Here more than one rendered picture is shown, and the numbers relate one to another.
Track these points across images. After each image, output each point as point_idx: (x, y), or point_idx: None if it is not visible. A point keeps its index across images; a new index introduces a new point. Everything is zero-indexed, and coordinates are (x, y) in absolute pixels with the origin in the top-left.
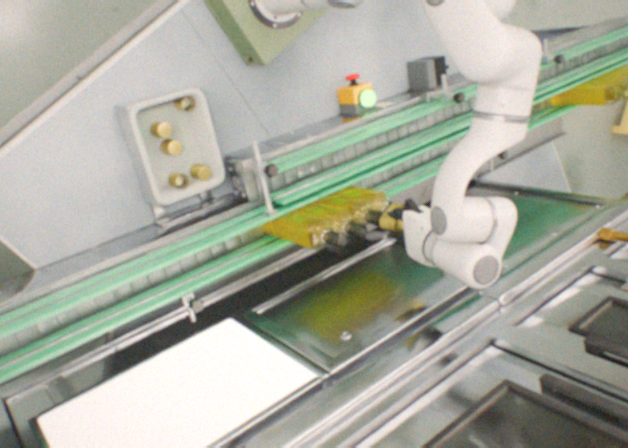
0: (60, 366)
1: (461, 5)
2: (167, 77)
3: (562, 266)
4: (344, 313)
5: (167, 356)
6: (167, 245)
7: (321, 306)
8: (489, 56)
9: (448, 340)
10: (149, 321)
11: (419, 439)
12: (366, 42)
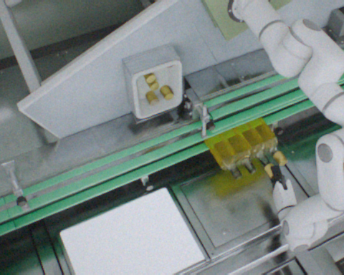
0: None
1: (331, 171)
2: (160, 39)
3: None
4: (228, 210)
5: (127, 208)
6: (137, 143)
7: (217, 198)
8: (333, 200)
9: (274, 253)
10: None
11: None
12: (306, 1)
